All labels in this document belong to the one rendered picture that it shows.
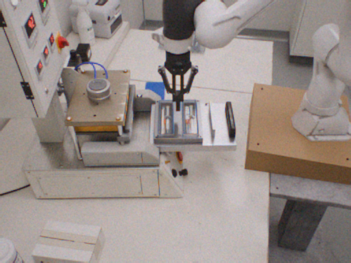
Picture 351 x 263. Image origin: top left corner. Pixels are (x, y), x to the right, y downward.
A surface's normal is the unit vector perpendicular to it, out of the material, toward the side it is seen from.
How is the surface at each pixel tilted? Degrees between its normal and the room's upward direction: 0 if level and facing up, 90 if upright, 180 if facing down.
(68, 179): 90
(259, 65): 0
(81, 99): 0
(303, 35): 90
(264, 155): 90
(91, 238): 2
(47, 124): 90
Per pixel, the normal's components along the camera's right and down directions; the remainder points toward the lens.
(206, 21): -0.51, 0.09
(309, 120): -0.80, 0.36
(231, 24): 0.36, 0.54
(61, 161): -0.02, -0.71
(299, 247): -0.21, 0.69
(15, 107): 0.00, 0.70
